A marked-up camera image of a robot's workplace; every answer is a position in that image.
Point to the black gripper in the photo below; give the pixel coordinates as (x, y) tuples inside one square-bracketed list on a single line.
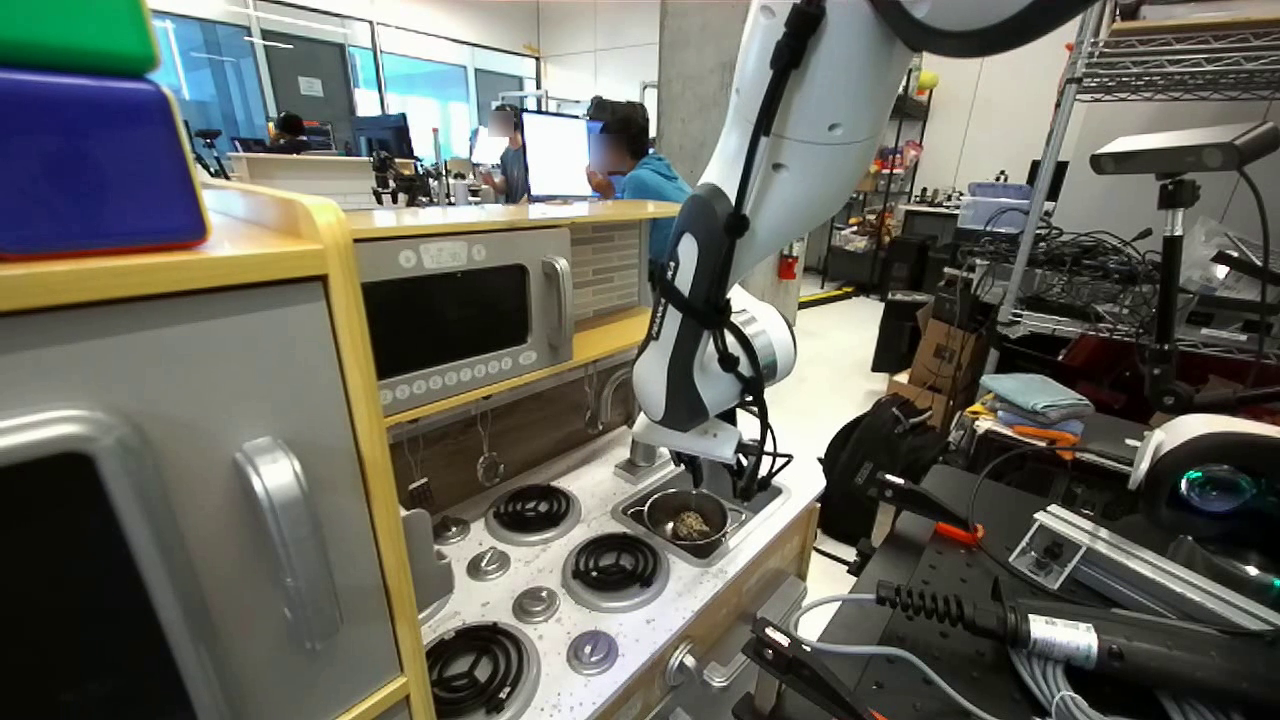
[(705, 461)]

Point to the spotted cheetah doll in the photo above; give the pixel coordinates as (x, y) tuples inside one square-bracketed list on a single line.
[(689, 521)]

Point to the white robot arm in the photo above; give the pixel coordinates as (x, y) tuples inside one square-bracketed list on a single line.
[(801, 146)]

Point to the grey toy sink basin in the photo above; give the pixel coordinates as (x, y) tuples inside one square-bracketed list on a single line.
[(745, 513)]

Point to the small steel pot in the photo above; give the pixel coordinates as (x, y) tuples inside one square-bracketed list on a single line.
[(663, 513)]

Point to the grey toy faucet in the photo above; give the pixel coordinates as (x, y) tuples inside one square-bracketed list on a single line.
[(640, 461)]

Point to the black coil toy burner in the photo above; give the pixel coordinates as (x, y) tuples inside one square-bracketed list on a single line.
[(475, 666), (528, 511), (614, 567)]

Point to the black backpack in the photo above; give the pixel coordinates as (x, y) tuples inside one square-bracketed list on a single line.
[(874, 466)]

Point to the grey round stove knob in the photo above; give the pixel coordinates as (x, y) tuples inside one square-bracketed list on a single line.
[(450, 531), (588, 648), (488, 563), (538, 605)]

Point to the brown cardboard box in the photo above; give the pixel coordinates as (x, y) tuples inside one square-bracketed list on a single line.
[(950, 352)]

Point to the grey toy microwave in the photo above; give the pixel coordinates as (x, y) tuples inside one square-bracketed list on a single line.
[(444, 323)]

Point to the person in blue shirt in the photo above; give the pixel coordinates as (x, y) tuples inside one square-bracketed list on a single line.
[(644, 175)]

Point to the light blue folded cloth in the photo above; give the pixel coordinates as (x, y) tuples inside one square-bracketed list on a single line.
[(1037, 396)]

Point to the bright white monitor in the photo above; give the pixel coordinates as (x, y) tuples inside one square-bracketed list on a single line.
[(558, 152)]

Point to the person wearing headphones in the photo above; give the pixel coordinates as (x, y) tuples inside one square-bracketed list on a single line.
[(511, 152)]

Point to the translucent plastic storage bin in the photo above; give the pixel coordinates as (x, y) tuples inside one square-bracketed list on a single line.
[(997, 204)]

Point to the aluminium extrusion bar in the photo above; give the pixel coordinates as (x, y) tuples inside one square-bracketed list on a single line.
[(1132, 567)]

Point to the wooden toy play kitchen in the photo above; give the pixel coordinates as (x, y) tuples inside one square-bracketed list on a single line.
[(267, 347)]

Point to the black handheld power tool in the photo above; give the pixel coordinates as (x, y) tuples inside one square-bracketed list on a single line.
[(1145, 645)]

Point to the dark computer monitor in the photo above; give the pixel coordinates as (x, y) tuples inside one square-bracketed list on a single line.
[(380, 135)]

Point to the metal ladder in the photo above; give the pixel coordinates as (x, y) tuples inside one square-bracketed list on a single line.
[(1054, 162)]

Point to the white round device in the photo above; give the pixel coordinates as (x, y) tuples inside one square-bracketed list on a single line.
[(1202, 441)]

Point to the grey toy fridge door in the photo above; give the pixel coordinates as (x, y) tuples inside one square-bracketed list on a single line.
[(175, 504)]

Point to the blue plastic block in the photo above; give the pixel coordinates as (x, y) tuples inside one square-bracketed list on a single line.
[(94, 165)]

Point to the green plastic block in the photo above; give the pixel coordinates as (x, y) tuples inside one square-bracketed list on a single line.
[(75, 32)]

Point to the grey camera on stand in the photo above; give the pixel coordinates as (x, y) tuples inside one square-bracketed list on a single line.
[(1172, 150)]

